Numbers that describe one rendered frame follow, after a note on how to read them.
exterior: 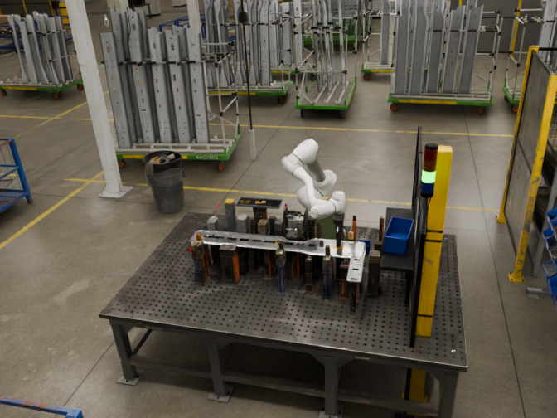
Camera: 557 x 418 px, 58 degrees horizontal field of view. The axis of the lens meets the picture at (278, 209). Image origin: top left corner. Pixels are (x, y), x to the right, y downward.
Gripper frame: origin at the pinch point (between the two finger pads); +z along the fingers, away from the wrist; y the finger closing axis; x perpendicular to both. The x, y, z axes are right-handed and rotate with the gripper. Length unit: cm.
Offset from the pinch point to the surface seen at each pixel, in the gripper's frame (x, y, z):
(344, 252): 5.3, 6.3, 4.6
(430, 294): 65, 53, 0
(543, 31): 278, -722, -35
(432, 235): 62, 53, -42
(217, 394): -82, 71, 100
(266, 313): -45, 49, 35
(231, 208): -93, -30, -6
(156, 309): -126, 59, 35
